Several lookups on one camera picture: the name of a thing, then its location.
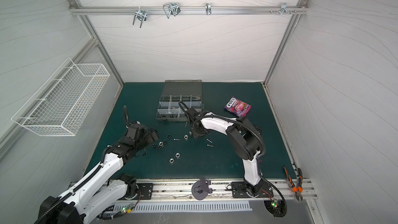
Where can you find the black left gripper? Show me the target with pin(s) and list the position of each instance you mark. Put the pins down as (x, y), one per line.
(151, 139)

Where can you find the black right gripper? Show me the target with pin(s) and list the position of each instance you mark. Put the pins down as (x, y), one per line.
(198, 129)

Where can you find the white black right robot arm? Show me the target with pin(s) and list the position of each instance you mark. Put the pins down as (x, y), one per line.
(245, 139)

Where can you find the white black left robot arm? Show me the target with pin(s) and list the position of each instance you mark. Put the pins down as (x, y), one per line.
(95, 192)

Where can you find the grey plastic organizer box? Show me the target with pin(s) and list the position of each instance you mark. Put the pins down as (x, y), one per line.
(175, 91)

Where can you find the purple Fox's candy bag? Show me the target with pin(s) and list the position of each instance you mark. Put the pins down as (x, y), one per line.
(237, 107)

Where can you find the black round cap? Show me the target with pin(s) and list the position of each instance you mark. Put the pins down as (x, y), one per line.
(200, 189)

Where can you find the metal u-bolt clamp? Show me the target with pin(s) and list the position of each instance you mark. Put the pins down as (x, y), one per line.
(171, 9)
(140, 16)

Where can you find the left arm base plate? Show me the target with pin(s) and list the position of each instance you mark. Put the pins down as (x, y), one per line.
(144, 190)

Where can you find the white slotted cable duct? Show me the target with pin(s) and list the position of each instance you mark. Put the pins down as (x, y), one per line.
(192, 207)

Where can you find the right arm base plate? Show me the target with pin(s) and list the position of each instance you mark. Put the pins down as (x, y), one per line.
(242, 189)

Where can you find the white wire basket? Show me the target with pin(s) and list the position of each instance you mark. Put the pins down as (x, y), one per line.
(60, 106)

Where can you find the orange handled pliers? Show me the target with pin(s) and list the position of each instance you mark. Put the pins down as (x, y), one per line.
(297, 188)

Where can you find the metal bracket clip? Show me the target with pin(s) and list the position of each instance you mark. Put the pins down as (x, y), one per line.
(208, 9)

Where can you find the aluminium crossbar rail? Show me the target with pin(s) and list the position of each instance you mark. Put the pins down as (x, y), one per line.
(185, 10)

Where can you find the metal bracket with screws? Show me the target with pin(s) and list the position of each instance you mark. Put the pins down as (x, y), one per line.
(283, 10)

